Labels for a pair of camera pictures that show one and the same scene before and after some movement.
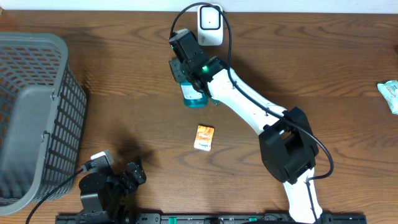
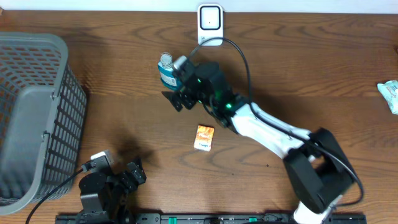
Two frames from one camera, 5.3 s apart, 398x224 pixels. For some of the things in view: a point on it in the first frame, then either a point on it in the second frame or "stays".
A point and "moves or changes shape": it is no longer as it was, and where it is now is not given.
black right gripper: [174, 63] → [175, 99]
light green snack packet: [389, 90] stays
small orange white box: [204, 137] stays
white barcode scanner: [210, 23] stays
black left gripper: [132, 183] stays
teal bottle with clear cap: [193, 98] moves or changes shape
